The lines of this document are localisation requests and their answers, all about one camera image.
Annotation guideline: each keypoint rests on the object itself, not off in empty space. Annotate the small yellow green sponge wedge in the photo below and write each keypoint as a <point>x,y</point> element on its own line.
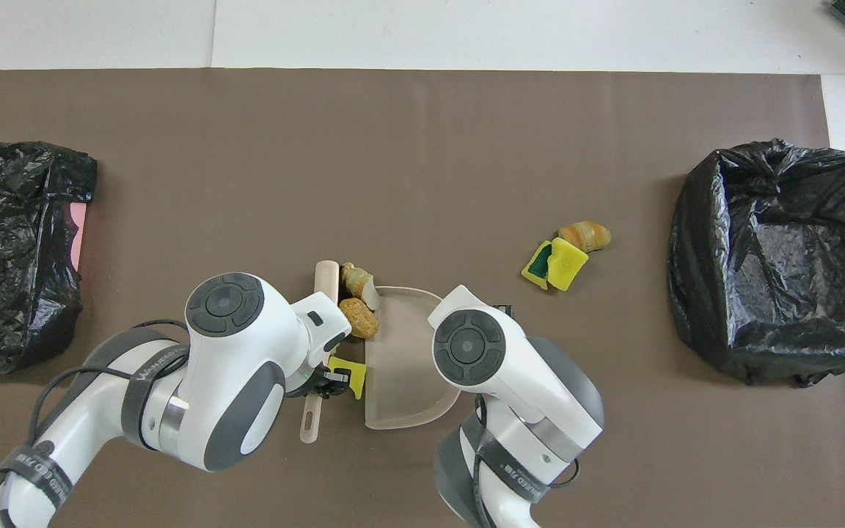
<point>353,378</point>

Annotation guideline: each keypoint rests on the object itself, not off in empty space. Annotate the yellow green sponge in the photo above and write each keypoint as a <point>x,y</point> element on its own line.
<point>538,270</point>

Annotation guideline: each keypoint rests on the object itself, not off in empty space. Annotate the brown toy bread piece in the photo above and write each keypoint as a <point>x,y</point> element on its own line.
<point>359,317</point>

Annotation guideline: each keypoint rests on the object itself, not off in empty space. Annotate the black trash bag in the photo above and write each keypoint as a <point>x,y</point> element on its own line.
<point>760,257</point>
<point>12,242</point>

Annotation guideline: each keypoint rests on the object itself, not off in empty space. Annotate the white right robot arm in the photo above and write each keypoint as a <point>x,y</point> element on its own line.
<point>510,367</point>

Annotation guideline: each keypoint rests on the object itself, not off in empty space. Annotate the left black trash bag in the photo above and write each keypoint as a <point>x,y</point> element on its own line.
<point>12,242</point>

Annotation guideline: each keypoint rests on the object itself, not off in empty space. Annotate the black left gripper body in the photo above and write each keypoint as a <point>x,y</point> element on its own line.
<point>331,383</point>

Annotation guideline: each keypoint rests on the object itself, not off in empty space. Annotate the beige plastic dustpan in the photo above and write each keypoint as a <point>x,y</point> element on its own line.
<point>404,367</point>

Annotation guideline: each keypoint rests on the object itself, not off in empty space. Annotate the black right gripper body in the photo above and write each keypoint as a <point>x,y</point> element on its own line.
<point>504,309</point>

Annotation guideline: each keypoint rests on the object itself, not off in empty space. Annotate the toy croissant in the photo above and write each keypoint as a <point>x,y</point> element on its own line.
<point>587,235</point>

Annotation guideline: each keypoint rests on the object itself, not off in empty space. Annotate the right black trash bag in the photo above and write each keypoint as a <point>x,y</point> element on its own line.
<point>760,257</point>

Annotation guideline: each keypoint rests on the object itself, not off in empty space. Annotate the plain yellow sponge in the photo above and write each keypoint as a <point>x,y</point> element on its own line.
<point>566,264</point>

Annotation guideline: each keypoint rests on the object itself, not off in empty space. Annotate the brown table mat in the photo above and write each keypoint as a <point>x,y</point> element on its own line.
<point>422,147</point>

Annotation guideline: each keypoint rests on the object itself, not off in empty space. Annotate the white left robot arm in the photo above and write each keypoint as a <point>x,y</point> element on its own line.
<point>232,367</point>

